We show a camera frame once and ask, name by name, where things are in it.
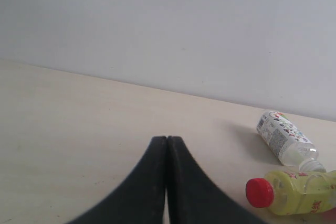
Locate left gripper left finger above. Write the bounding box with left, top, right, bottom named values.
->
left=70, top=136, right=167, bottom=224

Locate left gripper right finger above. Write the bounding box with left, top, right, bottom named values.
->
left=167, top=136, right=264, bottom=224

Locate yellow juice bottle red cap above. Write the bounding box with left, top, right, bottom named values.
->
left=245, top=170, right=335, bottom=216

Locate white bottle cartoon label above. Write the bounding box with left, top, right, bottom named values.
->
left=256, top=110, right=326, bottom=172

